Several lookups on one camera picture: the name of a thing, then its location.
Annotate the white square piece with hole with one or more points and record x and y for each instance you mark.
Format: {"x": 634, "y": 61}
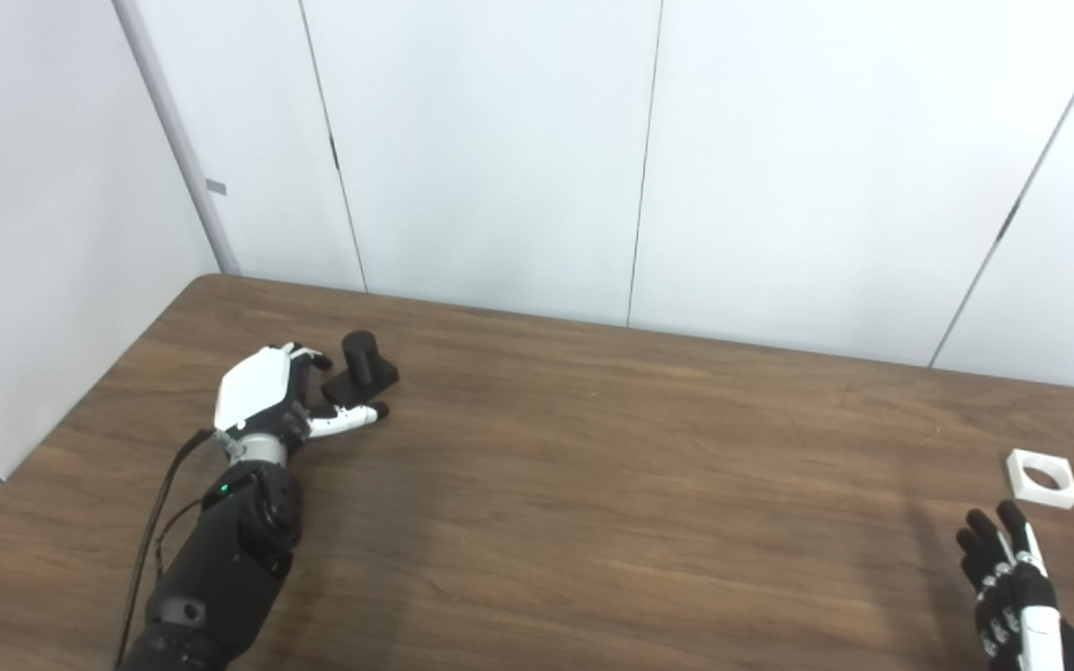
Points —
{"x": 1050, "y": 499}

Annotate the grey wall corner strip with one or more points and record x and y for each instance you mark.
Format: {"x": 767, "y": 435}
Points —
{"x": 173, "y": 140}

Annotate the black peg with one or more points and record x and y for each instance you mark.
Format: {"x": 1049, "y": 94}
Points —
{"x": 360, "y": 368}

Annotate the small grey tape mark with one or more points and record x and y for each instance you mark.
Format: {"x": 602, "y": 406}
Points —
{"x": 216, "y": 186}

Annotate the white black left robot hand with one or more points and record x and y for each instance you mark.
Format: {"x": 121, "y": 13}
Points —
{"x": 253, "y": 391}

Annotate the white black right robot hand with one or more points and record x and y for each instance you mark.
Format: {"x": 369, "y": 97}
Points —
{"x": 1012, "y": 596}

